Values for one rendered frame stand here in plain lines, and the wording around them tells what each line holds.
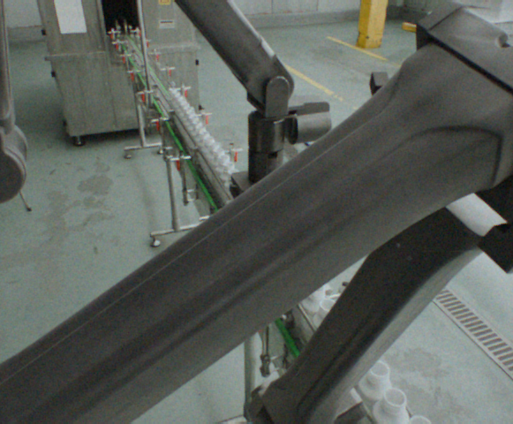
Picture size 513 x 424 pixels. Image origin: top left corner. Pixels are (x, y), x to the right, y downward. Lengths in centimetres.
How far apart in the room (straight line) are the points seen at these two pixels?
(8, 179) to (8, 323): 230
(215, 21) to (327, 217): 45
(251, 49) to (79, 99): 412
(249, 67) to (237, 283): 47
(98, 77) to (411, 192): 449
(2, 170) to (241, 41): 33
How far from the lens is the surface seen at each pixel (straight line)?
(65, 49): 460
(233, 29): 63
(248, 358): 179
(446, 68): 23
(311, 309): 103
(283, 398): 49
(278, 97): 66
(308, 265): 20
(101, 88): 468
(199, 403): 226
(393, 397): 89
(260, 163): 70
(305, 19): 1125
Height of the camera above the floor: 183
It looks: 32 degrees down
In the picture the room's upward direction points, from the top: straight up
